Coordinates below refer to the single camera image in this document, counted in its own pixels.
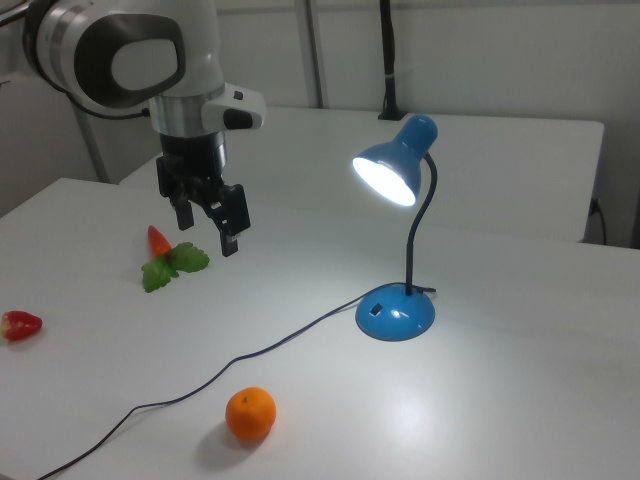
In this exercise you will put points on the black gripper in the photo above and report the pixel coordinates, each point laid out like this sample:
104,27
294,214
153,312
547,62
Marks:
192,155

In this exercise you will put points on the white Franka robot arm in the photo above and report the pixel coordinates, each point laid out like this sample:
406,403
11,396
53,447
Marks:
125,60

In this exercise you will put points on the blue gooseneck desk lamp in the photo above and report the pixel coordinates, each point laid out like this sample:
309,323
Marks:
395,315

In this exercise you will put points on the plastic carrot with green leaves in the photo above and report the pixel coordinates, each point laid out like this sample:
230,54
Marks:
159,242

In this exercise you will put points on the orange mandarin fruit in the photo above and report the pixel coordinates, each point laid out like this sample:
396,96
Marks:
250,414

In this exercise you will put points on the red bitten apple piece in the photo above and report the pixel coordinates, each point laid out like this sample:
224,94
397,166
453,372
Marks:
20,325

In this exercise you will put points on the black clamped stand pole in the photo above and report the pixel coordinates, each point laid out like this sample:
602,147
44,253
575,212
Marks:
389,50

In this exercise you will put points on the grey metal partition post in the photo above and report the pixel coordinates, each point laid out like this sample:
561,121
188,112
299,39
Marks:
92,145
316,50

